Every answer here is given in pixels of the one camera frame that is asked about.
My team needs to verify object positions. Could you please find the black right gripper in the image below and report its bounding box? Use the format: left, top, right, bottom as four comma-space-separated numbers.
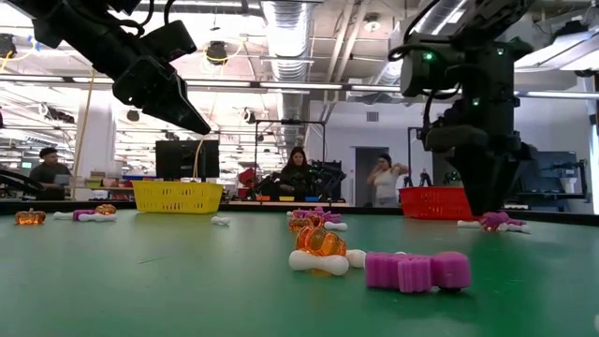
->
448, 105, 538, 216

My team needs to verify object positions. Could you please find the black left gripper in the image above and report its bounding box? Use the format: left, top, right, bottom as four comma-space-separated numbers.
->
114, 58, 212, 136

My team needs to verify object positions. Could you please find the black computer monitor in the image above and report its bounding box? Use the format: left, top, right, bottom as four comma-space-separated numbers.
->
155, 139, 221, 182

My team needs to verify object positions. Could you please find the red plastic basket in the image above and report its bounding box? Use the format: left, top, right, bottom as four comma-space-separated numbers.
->
398, 186, 474, 221

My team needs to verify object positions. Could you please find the black ceiling dome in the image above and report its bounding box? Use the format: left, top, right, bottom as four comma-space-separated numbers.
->
205, 40, 229, 66

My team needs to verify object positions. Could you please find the yellow plastic basket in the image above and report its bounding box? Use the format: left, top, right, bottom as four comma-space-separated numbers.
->
131, 180, 225, 215

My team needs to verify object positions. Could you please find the red bag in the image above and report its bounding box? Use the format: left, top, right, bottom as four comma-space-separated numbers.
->
237, 168, 256, 200

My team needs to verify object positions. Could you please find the person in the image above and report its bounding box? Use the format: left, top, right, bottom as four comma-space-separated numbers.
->
275, 146, 319, 201
366, 153, 410, 209
28, 147, 74, 201

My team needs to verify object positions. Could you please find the white light bar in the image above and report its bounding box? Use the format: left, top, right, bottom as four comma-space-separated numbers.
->
0, 74, 599, 100

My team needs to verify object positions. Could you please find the green table mat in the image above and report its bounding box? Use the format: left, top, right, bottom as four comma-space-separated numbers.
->
0, 209, 599, 337

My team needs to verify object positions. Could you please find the yellow hanging cable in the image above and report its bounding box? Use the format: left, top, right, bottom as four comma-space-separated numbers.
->
192, 41, 247, 182

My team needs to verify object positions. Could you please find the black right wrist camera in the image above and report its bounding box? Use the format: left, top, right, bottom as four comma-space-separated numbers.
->
423, 124, 490, 154

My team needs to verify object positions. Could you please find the long yellow cable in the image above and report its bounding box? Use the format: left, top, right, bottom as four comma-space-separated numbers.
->
69, 69, 95, 200

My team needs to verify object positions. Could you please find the black background rig frame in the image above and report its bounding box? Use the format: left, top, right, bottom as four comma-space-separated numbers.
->
254, 119, 328, 202

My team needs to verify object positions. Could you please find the silver ventilation duct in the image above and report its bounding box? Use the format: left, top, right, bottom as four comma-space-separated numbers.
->
373, 0, 464, 88
260, 0, 315, 141

